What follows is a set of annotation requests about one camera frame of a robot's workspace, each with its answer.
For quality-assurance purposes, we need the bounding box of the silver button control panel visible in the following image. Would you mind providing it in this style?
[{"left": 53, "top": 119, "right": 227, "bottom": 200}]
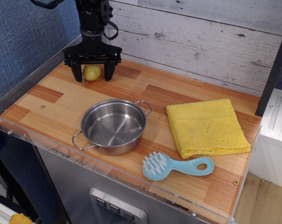
[{"left": 89, "top": 187, "right": 148, "bottom": 224}]

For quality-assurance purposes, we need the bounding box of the folded yellow cloth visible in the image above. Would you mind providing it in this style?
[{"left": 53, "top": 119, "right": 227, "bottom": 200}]
[{"left": 166, "top": 98, "right": 251, "bottom": 159}]

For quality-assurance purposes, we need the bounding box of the black and yellow bag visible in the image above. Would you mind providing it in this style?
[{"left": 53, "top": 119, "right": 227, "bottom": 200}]
[{"left": 0, "top": 213, "right": 34, "bottom": 224}]

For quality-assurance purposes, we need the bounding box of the clear acrylic guard rail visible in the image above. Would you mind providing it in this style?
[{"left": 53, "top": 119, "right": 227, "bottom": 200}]
[{"left": 0, "top": 29, "right": 265, "bottom": 224}]

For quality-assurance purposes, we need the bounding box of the white side cabinet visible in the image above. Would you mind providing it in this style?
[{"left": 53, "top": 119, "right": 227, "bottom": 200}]
[{"left": 248, "top": 89, "right": 282, "bottom": 187}]

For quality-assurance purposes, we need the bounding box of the yellow toy potato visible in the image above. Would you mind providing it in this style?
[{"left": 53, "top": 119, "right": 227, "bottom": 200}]
[{"left": 83, "top": 64, "right": 101, "bottom": 81}]

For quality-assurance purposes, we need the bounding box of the light blue scrub brush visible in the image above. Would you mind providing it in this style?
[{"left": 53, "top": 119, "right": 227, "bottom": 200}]
[{"left": 142, "top": 152, "right": 214, "bottom": 181}]

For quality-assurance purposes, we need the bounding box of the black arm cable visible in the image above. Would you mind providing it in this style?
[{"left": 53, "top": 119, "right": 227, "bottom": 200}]
[{"left": 30, "top": 0, "right": 120, "bottom": 41}]

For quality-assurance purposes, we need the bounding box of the dark right post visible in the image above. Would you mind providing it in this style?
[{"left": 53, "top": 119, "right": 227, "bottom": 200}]
[{"left": 255, "top": 42, "right": 282, "bottom": 117}]

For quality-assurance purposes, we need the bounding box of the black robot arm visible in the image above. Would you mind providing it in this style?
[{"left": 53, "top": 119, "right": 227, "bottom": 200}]
[{"left": 62, "top": 0, "right": 122, "bottom": 83}]

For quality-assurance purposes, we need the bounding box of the small steel pan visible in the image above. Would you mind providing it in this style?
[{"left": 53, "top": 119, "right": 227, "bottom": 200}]
[{"left": 72, "top": 99, "right": 153, "bottom": 155}]

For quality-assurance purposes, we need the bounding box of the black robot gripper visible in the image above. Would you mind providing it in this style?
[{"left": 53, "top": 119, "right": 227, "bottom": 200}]
[{"left": 62, "top": 35, "right": 122, "bottom": 83}]

